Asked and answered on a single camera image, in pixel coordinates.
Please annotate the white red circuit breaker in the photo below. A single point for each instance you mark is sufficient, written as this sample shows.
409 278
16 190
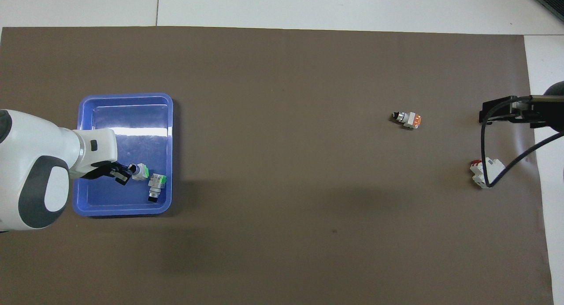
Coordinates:
487 172

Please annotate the green white selector switch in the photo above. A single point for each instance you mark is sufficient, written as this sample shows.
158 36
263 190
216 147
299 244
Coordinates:
141 171
157 184

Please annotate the blue plastic tray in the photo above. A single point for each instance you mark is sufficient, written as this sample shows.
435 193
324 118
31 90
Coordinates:
132 115

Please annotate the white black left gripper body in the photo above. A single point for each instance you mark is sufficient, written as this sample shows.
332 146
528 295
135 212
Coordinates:
99 148

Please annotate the orange white selector switch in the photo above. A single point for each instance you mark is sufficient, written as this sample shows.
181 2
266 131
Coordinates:
410 119

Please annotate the brown table mat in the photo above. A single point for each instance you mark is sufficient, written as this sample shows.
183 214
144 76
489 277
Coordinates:
282 164

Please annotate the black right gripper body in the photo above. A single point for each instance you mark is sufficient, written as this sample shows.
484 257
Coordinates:
548 113

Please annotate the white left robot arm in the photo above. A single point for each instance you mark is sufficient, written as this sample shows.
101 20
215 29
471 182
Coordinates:
31 172

